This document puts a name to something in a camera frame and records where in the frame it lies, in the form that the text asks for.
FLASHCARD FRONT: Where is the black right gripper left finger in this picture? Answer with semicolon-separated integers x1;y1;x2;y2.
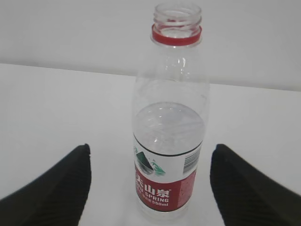
0;144;92;226

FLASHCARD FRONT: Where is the clear Nongfu Spring water bottle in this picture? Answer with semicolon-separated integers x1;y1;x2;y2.
132;0;210;222

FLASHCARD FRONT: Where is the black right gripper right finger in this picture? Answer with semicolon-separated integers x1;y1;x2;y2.
210;144;301;226

